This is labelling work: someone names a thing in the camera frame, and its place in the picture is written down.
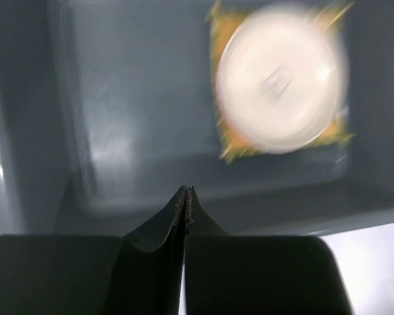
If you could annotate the yellow bamboo mat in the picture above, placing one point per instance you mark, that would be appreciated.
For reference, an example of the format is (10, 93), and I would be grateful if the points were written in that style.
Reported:
(224, 21)

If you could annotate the cream plate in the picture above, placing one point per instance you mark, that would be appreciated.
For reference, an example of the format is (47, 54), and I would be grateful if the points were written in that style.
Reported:
(282, 78)

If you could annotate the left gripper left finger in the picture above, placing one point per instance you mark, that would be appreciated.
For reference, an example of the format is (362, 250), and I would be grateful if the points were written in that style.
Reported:
(139, 273)

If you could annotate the grey plastic bin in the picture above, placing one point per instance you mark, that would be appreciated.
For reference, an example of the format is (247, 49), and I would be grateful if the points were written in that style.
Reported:
(106, 111)

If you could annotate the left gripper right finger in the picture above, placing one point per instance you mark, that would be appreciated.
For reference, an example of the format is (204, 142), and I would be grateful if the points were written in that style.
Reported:
(226, 274)

